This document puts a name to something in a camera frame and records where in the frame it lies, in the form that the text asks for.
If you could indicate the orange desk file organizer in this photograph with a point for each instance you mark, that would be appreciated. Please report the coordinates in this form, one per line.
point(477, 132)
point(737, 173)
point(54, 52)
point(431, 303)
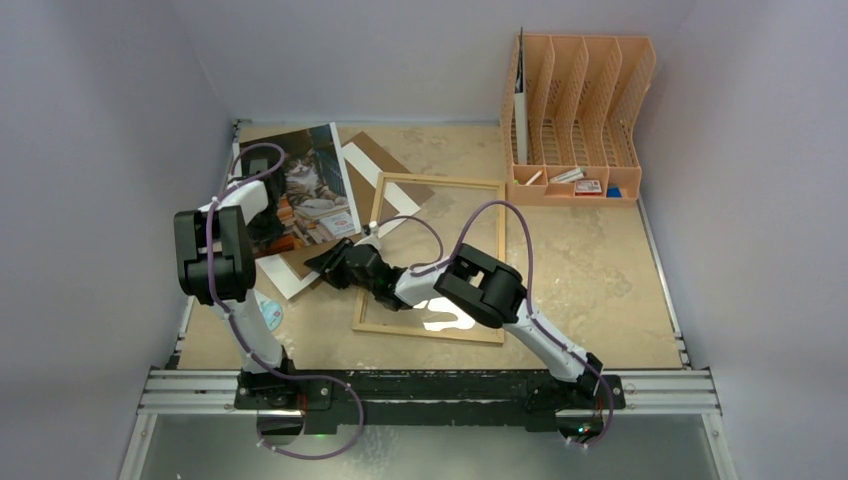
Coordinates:
point(583, 95)

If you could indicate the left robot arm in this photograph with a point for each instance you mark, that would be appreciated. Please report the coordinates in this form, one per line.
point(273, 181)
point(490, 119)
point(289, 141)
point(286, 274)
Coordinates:
point(216, 265)

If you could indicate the red white small box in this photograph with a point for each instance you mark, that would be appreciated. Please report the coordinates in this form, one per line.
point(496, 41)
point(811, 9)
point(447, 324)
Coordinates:
point(588, 187)

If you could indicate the cat photo print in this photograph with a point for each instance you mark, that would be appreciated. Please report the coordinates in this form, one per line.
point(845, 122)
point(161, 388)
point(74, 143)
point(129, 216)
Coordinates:
point(309, 195)

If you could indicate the white folder in organizer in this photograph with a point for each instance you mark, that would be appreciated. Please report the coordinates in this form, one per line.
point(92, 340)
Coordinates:
point(520, 107)

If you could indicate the white chalk stick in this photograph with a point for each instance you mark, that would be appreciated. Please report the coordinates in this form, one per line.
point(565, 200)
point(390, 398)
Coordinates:
point(534, 177)

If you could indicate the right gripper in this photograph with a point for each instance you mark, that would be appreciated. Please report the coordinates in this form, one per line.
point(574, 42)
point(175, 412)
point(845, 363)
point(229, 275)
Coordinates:
point(341, 263)

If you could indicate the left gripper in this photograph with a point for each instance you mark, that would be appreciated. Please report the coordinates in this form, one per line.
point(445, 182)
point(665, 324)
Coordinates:
point(272, 234)

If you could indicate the white marker pen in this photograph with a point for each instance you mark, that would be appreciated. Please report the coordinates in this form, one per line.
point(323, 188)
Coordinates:
point(569, 176)

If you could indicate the white mat board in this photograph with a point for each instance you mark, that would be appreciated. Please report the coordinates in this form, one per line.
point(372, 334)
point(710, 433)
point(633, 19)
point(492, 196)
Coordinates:
point(364, 161)

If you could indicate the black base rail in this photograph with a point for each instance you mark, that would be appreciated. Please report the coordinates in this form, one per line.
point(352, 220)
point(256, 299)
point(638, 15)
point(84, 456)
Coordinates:
point(530, 399)

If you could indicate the clear acrylic sheet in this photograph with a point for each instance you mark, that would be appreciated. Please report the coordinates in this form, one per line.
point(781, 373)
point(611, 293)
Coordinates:
point(431, 235)

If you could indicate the blue white tape dispenser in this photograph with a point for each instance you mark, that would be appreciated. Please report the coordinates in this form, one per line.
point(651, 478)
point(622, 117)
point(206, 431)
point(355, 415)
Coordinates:
point(271, 311)

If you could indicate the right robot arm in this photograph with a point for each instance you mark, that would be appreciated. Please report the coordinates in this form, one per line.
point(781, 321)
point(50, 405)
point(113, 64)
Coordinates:
point(486, 289)

